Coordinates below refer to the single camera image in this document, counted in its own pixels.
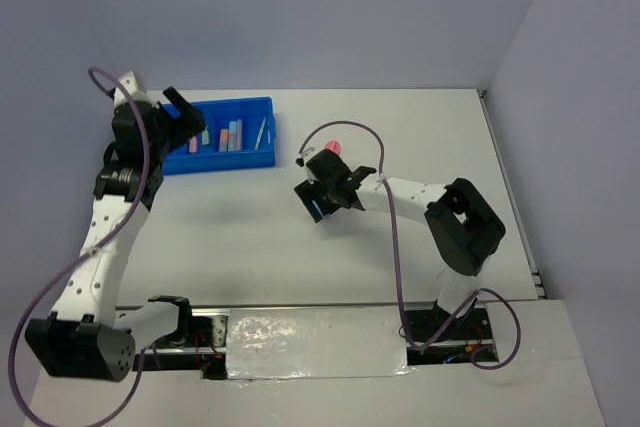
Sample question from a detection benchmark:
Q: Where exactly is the pink correction tape case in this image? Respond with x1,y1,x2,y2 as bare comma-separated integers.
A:
188,136,200,154

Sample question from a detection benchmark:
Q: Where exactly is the blue correction tape case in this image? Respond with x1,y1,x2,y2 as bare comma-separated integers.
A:
312,200,323,218

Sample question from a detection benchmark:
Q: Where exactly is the orange-capped highlighter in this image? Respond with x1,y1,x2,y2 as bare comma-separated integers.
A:
218,129,229,152

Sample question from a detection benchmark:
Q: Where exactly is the pink-lidded jar of clips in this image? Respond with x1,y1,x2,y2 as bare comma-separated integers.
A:
324,140,341,155

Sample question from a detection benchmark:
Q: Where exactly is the purple highlighter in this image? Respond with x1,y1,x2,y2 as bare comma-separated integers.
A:
235,119,243,151

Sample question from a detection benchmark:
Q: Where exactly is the blue-capped highlighter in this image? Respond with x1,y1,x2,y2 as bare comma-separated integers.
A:
228,121,237,151

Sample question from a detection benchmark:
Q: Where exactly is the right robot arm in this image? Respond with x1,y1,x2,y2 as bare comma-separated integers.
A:
294,148,506,338

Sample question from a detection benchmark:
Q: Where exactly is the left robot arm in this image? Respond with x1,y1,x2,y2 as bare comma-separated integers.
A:
25,87,205,382

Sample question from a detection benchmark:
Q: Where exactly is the blue compartment tray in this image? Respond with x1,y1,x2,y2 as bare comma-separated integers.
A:
163,97,276,175

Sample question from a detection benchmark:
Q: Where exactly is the silver taped cover plate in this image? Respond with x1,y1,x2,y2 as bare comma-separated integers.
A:
226,306,410,380

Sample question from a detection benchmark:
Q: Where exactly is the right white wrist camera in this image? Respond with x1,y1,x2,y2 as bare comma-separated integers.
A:
295,147,316,183

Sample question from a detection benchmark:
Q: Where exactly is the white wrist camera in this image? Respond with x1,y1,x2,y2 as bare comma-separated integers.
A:
113,71,150,108
295,147,316,183

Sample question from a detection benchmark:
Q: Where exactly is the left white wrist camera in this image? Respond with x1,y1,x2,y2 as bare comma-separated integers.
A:
113,71,150,108

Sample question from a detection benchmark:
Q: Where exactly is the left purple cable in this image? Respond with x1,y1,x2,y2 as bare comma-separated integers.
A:
7,66,151,427

